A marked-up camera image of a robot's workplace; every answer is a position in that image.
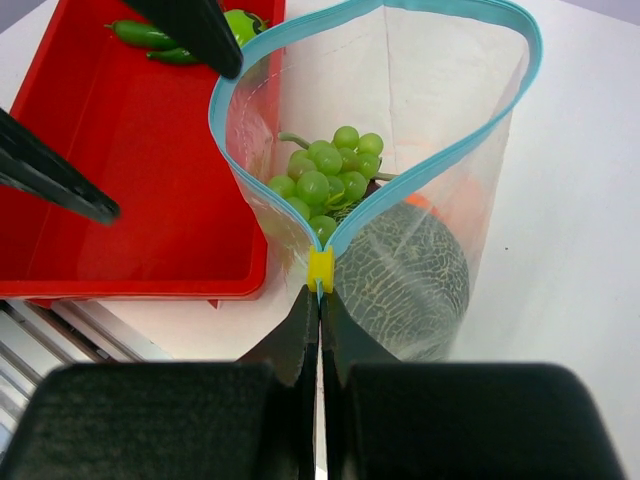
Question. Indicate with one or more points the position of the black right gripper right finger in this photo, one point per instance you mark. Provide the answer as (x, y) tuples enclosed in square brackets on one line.
[(388, 419)]

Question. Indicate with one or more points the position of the red plastic tray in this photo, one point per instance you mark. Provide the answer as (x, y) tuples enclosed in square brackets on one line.
[(138, 130)]

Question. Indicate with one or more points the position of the long green chili pepper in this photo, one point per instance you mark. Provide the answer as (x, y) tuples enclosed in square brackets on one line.
[(141, 35)]

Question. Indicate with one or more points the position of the netted green cantaloupe melon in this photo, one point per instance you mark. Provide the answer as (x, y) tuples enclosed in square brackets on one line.
[(405, 281)]

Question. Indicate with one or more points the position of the short green chili pepper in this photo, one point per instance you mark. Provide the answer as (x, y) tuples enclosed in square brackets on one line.
[(175, 56)]

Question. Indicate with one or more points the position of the green grape bunch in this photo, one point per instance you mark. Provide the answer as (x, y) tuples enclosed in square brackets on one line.
[(325, 180)]

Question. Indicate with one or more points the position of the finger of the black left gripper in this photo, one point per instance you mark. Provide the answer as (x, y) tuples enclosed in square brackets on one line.
[(29, 165), (200, 27)]

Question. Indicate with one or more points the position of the clear zip top bag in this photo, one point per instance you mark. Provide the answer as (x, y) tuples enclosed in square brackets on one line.
[(437, 80)]

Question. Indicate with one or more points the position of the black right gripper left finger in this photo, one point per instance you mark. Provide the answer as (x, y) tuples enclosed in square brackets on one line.
[(248, 419)]

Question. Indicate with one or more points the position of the orange fruit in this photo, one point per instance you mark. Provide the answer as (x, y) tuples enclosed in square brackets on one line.
[(422, 202)]

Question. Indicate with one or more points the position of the aluminium mounting rail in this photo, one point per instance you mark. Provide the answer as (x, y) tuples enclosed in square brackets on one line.
[(37, 340)]

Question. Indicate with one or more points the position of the small green striped watermelon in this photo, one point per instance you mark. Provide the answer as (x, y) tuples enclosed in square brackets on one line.
[(245, 25)]

